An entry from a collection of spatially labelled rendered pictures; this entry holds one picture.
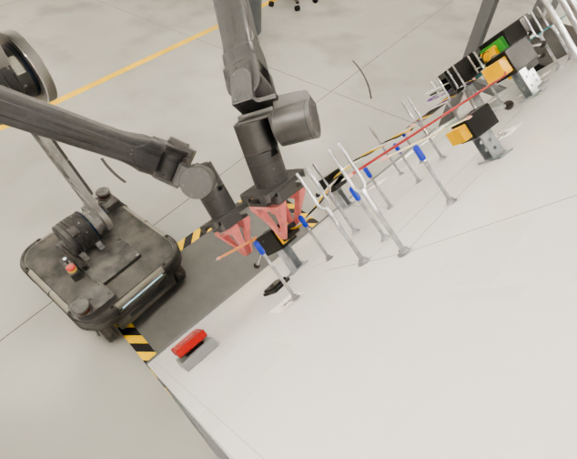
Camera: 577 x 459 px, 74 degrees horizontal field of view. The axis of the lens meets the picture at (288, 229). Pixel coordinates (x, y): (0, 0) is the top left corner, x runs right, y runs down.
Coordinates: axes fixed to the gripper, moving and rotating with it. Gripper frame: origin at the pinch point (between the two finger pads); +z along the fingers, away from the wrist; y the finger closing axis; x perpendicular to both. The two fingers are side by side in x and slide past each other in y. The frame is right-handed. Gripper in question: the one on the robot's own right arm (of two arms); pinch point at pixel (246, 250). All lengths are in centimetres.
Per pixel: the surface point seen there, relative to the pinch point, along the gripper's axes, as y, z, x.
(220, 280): 46, 33, 107
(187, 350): -25.3, 2.8, -12.8
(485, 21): 91, -18, -29
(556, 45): 111, -1, -40
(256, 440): -34, 0, -42
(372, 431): -32, -2, -52
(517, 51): 46, -10, -45
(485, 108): 14.4, -7.7, -47.2
